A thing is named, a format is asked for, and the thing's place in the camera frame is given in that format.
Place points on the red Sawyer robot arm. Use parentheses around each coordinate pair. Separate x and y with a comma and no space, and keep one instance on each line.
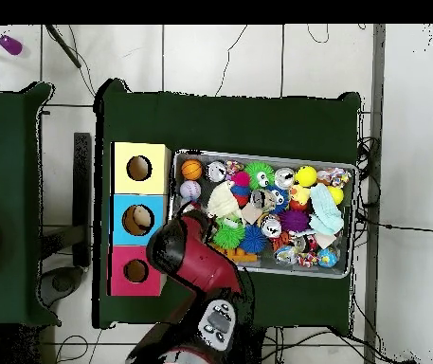
(204,265)

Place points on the shallow metal mesh bin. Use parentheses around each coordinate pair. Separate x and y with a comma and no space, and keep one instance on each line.
(193,156)

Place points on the wooden box with three holes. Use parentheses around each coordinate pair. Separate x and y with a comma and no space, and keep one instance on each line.
(155,182)

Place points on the white toy baseball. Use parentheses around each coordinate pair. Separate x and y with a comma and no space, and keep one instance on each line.
(190,189)

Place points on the large green fuzzy eyed ball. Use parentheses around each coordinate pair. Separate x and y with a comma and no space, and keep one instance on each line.
(229,234)

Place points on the orange toy basketball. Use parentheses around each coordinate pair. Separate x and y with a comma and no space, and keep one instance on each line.
(192,169)

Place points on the small green fuzzy eyed ball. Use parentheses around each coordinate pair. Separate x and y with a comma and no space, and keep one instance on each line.
(257,175)

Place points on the blue fuzzy eyed ball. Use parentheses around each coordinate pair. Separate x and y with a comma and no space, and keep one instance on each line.
(282,199)

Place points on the purple spiky ball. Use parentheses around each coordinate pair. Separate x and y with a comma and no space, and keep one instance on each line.
(293,220)

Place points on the dark green tablecloth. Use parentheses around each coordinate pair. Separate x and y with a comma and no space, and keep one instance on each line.
(238,121)
(7,189)

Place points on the yellow smiley ball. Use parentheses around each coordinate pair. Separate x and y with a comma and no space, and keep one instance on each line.
(306,176)

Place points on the light blue cloth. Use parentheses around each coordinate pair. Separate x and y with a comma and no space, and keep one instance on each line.
(326,212)

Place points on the black rod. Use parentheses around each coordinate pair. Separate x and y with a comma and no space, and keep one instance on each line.
(64,47)

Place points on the purple bottle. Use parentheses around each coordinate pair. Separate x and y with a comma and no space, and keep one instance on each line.
(10,44)

